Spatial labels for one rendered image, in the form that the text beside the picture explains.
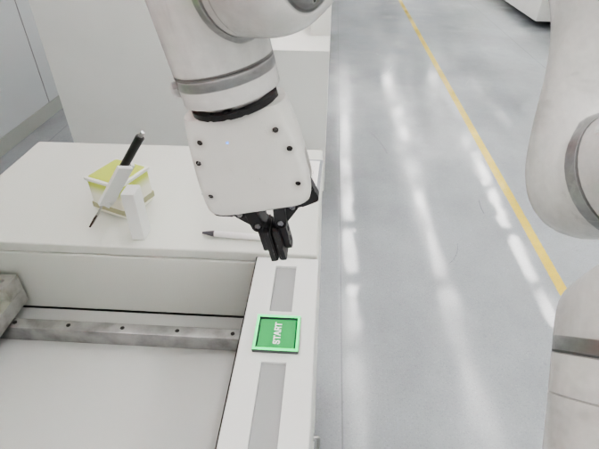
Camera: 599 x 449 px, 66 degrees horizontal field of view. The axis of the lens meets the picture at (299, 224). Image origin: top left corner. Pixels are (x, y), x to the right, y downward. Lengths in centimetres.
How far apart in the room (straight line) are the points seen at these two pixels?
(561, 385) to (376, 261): 176
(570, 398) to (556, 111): 27
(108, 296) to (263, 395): 39
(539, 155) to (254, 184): 29
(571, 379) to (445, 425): 126
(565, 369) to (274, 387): 29
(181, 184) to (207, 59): 54
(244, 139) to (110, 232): 44
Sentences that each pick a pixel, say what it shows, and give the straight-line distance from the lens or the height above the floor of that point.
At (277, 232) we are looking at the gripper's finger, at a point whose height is 113.
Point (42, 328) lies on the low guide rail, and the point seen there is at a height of 85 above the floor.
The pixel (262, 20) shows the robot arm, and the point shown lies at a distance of 30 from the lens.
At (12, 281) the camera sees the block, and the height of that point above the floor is 91.
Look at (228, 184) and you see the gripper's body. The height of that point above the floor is 120.
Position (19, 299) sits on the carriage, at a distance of 88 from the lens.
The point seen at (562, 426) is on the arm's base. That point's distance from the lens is 46.
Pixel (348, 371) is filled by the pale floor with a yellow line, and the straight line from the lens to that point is 175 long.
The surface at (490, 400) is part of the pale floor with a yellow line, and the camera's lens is 180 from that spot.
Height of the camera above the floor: 141
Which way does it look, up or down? 36 degrees down
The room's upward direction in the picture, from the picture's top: straight up
